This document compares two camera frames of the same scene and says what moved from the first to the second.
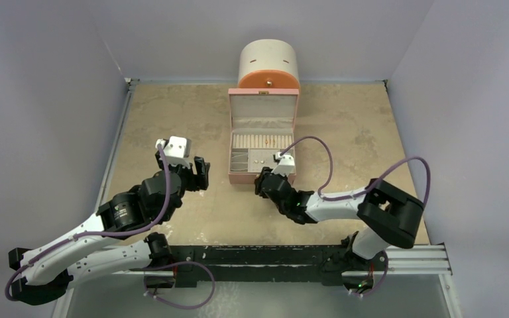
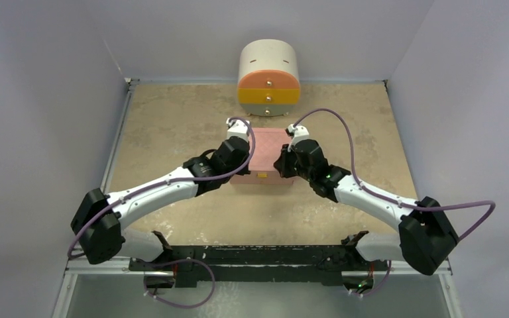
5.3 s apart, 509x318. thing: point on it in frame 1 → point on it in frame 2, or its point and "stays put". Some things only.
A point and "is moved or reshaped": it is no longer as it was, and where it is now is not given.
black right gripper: (266, 183) → (287, 159)
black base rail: (203, 265) stays put
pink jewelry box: (261, 123) is moved or reshaped
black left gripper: (199, 180) → (244, 171)
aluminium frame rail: (64, 301) stays put
